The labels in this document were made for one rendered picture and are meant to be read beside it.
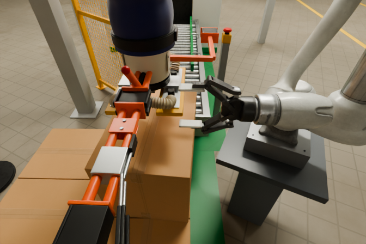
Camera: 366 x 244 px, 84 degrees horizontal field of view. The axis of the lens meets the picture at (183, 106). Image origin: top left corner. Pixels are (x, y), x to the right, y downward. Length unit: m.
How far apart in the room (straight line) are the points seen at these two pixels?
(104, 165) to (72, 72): 1.94
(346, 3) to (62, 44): 2.04
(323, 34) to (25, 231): 1.46
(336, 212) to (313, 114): 1.53
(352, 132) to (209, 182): 1.18
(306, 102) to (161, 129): 0.58
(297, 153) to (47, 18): 2.08
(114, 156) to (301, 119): 0.47
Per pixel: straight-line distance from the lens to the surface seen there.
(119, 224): 0.40
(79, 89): 2.45
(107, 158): 0.48
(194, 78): 2.07
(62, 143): 1.61
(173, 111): 0.75
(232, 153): 1.11
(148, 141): 0.89
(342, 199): 2.20
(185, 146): 0.86
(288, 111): 0.60
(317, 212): 2.03
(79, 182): 1.36
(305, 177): 1.15
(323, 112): 0.65
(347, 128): 1.01
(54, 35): 2.23
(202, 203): 1.78
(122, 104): 0.59
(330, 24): 0.77
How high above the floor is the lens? 1.61
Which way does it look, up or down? 40 degrees down
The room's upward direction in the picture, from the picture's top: straight up
